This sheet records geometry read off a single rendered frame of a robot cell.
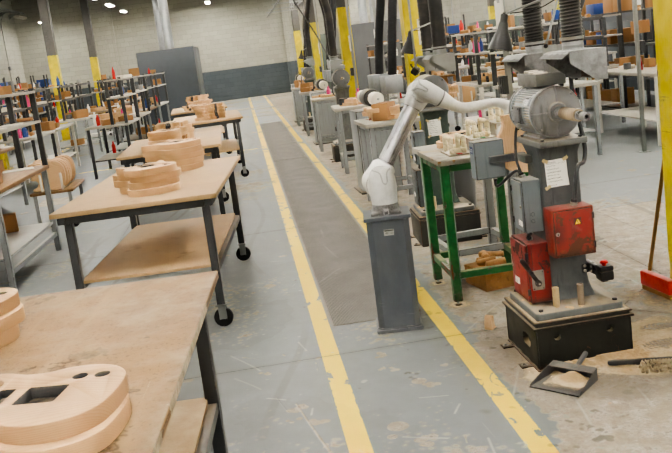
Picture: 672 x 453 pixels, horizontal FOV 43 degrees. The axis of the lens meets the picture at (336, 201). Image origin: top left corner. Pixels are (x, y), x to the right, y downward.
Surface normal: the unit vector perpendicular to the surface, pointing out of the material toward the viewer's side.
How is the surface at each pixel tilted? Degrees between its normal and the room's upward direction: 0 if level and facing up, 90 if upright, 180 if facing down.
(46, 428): 90
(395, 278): 90
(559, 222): 90
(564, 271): 90
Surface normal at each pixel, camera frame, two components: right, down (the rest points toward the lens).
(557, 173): 0.12, 0.14
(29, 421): -0.13, -0.98
